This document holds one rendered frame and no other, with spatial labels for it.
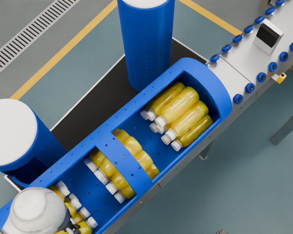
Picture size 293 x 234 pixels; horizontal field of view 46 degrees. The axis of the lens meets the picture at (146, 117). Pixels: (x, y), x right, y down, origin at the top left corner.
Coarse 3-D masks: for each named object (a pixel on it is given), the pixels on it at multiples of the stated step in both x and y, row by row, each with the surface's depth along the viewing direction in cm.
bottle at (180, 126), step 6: (198, 102) 128; (192, 108) 127; (198, 108) 127; (204, 108) 127; (186, 114) 126; (192, 114) 126; (198, 114) 126; (204, 114) 128; (180, 120) 125; (186, 120) 125; (192, 120) 125; (198, 120) 127; (174, 126) 125; (180, 126) 124; (186, 126) 125; (192, 126) 127; (174, 132) 125; (180, 132) 125; (186, 132) 127
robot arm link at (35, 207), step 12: (24, 192) 75; (36, 192) 75; (48, 192) 79; (12, 204) 74; (24, 204) 74; (36, 204) 74; (48, 204) 75; (60, 204) 81; (12, 216) 74; (24, 216) 73; (36, 216) 73; (48, 216) 75; (60, 216) 81; (12, 228) 76; (24, 228) 74; (36, 228) 74; (48, 228) 77
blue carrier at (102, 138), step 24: (168, 72) 125; (192, 72) 120; (144, 96) 120; (216, 96) 119; (120, 120) 116; (144, 120) 140; (216, 120) 136; (96, 144) 112; (120, 144) 111; (144, 144) 139; (168, 144) 138; (192, 144) 122; (72, 168) 129; (120, 168) 109; (168, 168) 119; (72, 192) 131; (96, 192) 133; (144, 192) 118; (0, 216) 106; (96, 216) 128
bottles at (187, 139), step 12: (168, 84) 137; (156, 96) 135; (204, 120) 131; (192, 132) 129; (180, 144) 129; (156, 168) 125; (108, 180) 123; (120, 192) 123; (132, 192) 122; (72, 204) 119; (84, 216) 124; (84, 228) 117
